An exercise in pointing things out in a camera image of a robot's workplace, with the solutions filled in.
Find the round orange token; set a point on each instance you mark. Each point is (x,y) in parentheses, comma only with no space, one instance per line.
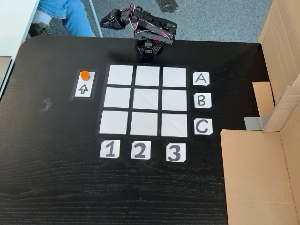
(84,75)

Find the white grid sheet, black tape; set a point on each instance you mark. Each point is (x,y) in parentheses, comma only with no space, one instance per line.
(119,98)

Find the grey metal furniture leg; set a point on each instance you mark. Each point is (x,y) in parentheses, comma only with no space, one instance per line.
(96,18)

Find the person's leg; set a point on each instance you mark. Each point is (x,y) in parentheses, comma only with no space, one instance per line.
(50,9)
(78,21)

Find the red and black clamp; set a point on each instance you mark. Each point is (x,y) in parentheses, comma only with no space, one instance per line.
(156,41)

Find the black tape on carpet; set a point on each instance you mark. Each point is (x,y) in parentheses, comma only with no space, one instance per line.
(167,5)

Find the white arrow paper sheet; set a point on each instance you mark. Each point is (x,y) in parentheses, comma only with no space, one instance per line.
(82,90)

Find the person's shoe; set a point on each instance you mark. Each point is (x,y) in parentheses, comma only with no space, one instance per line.
(39,29)

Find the white table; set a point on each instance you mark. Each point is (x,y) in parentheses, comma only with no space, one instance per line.
(14,25)

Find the paper sheet letter A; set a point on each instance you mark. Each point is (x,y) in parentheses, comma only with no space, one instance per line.
(201,79)

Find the crumpled tape scraps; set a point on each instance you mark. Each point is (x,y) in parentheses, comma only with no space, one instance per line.
(45,106)

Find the small tape scrap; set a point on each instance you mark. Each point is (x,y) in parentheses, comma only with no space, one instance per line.
(12,80)

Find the paper sheet letter B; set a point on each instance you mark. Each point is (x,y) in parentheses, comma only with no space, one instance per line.
(202,100)

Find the paper sheet number 1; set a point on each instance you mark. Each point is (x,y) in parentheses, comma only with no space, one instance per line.
(109,149)

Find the paper sheet number 2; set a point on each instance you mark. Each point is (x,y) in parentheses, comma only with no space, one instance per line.
(140,150)

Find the paper sheet letter C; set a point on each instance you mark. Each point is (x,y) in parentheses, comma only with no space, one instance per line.
(203,126)

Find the paper sheet number 3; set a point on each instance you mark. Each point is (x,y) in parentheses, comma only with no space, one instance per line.
(176,152)

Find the brown cardboard screen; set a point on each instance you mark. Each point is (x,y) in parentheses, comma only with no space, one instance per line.
(255,175)

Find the grey duct tape strip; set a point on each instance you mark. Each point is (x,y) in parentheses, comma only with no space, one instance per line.
(254,123)

